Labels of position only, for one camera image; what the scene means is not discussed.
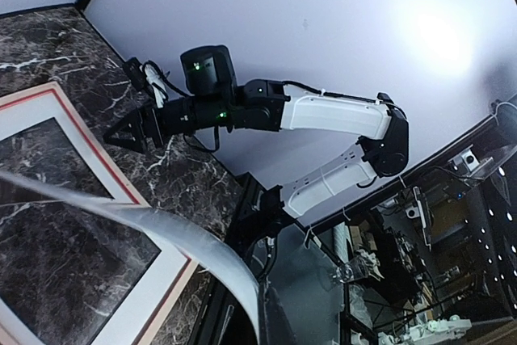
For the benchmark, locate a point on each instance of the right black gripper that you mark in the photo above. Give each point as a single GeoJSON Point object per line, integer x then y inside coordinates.
{"type": "Point", "coordinates": [182, 116]}

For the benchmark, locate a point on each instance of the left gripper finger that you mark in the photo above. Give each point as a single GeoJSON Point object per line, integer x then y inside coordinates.
{"type": "Point", "coordinates": [273, 324]}

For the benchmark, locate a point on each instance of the red wooden picture frame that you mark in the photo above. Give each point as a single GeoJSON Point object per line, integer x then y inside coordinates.
{"type": "Point", "coordinates": [105, 151]}

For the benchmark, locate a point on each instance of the autumn forest photo print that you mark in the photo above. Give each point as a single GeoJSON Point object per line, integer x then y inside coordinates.
{"type": "Point", "coordinates": [197, 243]}

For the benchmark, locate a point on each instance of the clear plastic sheet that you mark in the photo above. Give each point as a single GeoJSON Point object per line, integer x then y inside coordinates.
{"type": "Point", "coordinates": [63, 271]}

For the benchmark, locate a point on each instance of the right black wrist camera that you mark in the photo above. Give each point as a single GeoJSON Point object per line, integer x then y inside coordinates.
{"type": "Point", "coordinates": [145, 78]}

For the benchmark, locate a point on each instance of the white slotted cable duct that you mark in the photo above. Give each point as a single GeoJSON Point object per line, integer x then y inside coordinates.
{"type": "Point", "coordinates": [341, 239]}

